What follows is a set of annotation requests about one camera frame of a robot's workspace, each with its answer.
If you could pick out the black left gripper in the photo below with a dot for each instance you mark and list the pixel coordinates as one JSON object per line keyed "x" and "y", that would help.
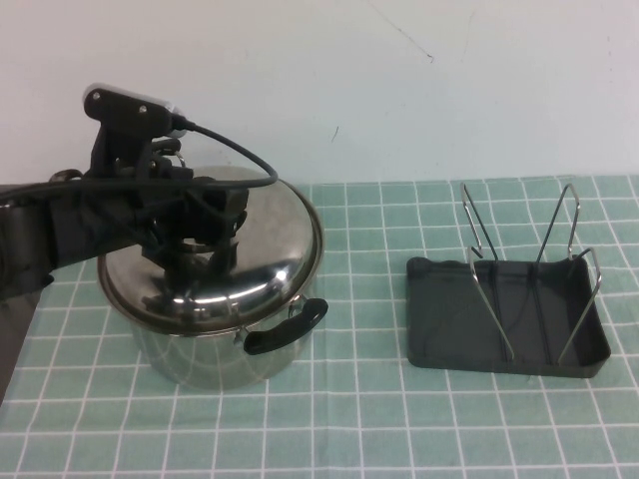
{"x": 199, "y": 209}

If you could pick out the stainless steel pot lid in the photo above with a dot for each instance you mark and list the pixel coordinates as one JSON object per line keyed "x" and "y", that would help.
{"x": 279, "y": 234}

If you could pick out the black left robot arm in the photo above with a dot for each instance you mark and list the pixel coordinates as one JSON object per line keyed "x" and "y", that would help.
{"x": 30, "y": 234}

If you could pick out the stainless steel cooking pot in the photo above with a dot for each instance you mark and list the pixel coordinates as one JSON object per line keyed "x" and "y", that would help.
{"x": 199, "y": 359}

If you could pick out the green checkered tablecloth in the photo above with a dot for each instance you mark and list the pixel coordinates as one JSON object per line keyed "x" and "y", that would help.
{"x": 349, "y": 424}

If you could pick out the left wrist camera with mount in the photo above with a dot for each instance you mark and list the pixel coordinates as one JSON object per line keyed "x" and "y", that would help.
{"x": 125, "y": 107}

